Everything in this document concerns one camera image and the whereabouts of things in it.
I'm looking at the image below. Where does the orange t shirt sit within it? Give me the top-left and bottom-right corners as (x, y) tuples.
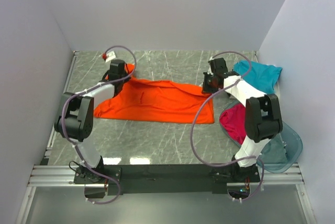
(94, 76), (209, 124)

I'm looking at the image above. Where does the blue transparent plastic bin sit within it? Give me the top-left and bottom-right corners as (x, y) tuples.
(221, 100), (303, 173)

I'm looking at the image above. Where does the white folded t shirt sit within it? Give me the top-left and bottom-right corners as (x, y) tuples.
(274, 83), (280, 99)

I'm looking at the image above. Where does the black base crossbar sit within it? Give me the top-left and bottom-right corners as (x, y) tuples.
(73, 163), (260, 196)

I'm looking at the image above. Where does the aluminium frame rail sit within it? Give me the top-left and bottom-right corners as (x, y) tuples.
(27, 50), (79, 188)

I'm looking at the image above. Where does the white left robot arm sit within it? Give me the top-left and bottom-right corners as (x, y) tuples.
(54, 59), (130, 183)

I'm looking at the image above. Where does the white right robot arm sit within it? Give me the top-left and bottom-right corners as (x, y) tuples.
(202, 58), (283, 182)

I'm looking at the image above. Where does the magenta t shirt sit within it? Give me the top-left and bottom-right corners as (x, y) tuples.
(219, 103), (246, 145)

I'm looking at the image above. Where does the teal folded t shirt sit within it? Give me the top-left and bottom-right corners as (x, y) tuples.
(244, 61), (283, 94)

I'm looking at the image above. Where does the teal grey t shirt in bin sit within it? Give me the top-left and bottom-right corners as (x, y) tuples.
(261, 139), (287, 164)

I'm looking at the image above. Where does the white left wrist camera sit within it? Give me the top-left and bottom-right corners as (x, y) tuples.
(102, 51), (116, 63)

